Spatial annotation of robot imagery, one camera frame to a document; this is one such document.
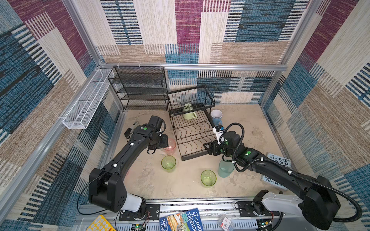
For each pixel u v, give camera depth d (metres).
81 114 0.71
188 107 0.99
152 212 0.73
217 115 1.06
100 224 0.70
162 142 0.74
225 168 0.85
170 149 0.94
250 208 0.73
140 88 1.11
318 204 0.40
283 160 0.87
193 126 1.05
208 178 0.83
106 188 0.41
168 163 0.89
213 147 0.71
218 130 0.71
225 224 0.69
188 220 0.69
